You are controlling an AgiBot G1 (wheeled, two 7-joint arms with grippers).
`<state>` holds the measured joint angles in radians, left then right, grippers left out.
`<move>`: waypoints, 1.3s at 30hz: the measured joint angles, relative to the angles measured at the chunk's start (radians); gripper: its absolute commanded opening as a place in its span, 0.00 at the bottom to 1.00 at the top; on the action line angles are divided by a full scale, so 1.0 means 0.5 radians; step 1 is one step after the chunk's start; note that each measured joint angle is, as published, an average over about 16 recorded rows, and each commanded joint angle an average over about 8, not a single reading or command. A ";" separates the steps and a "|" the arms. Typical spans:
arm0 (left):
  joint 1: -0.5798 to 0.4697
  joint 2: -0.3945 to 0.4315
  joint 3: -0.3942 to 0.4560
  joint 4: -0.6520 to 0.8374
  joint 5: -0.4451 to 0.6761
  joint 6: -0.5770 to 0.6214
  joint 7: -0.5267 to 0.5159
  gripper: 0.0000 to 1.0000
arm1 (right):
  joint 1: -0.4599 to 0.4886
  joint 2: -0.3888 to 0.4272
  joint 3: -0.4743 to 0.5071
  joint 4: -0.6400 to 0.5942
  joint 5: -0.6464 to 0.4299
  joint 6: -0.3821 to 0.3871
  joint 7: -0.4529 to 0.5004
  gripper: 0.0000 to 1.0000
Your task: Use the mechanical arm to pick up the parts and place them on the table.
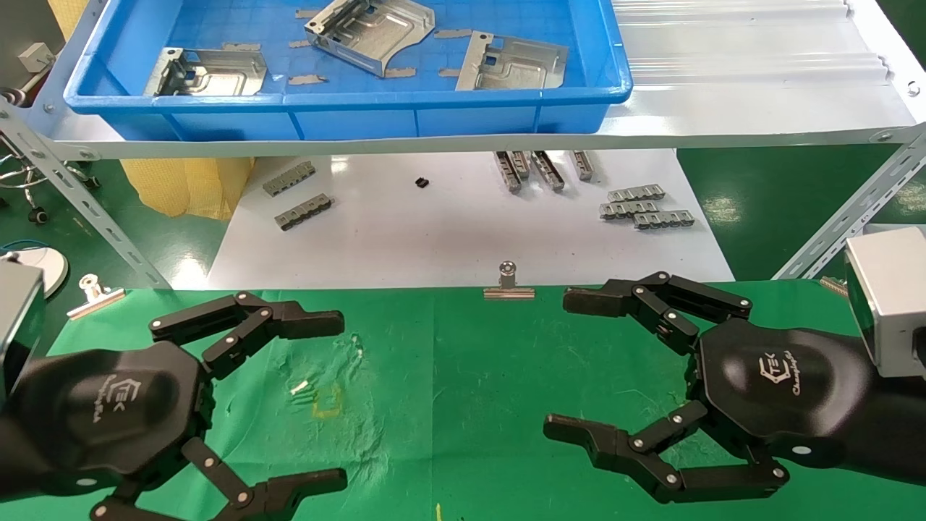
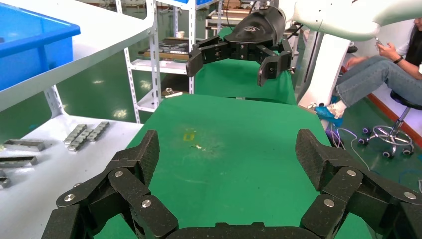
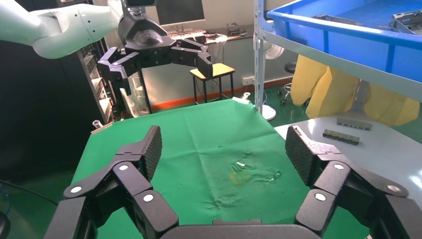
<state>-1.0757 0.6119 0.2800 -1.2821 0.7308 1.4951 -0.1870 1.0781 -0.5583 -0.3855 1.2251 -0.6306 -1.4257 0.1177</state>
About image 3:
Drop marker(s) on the black equipment box with keyboard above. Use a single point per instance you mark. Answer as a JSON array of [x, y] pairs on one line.
[[188, 33]]

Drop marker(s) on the yellow seat stool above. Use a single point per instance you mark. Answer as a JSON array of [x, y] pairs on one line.
[[221, 70]]

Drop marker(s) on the long grey metal part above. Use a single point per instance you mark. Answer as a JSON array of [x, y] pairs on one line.
[[336, 19]]

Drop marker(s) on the black round object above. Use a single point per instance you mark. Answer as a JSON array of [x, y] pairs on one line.
[[3, 226]]

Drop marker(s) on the silver table clamp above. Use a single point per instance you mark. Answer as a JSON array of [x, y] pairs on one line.
[[100, 127]]

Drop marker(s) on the dark grey metal part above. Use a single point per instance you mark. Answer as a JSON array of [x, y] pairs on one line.
[[341, 137]]

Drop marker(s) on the black swivel stool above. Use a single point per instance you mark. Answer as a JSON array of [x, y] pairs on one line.
[[290, 67]]

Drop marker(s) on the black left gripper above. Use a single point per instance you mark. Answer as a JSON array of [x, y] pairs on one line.
[[145, 39]]

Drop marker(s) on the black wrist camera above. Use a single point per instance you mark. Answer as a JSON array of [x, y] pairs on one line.
[[138, 3]]

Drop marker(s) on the yellow fabric cover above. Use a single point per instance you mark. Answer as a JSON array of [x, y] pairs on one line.
[[316, 85]]

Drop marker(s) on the black monitor screen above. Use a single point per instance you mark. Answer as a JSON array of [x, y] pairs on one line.
[[179, 11]]

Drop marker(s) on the grey metal bracket part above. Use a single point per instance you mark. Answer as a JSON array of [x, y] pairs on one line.
[[407, 21]]

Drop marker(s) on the white wall power strip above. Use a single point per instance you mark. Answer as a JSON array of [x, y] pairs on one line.
[[248, 80]]

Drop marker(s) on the black stand pole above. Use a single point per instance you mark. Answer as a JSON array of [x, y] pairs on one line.
[[146, 95]]

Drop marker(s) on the green table cloth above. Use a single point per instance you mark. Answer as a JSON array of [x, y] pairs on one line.
[[204, 132]]

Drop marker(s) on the dark server rack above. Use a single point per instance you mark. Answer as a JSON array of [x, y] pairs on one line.
[[99, 89]]

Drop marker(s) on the black headset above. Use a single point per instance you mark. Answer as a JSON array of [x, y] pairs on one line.
[[235, 29]]

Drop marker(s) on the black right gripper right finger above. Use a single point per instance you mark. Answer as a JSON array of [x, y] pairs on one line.
[[333, 184]]

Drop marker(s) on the white table clamp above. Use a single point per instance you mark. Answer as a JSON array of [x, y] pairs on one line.
[[242, 99]]

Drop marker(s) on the brown wooden desk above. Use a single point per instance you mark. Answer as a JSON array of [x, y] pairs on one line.
[[237, 37]]

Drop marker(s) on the white standing fan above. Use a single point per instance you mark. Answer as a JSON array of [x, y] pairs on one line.
[[275, 51]]

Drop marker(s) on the light grey metal part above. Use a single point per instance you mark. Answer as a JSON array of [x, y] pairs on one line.
[[354, 124]]

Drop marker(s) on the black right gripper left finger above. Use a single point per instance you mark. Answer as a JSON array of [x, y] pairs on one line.
[[132, 184]]

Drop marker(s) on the blue plastic bin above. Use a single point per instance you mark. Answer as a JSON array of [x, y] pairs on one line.
[[356, 46]]

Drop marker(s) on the flat grey metal strip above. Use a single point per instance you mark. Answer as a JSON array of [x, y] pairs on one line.
[[385, 27]]

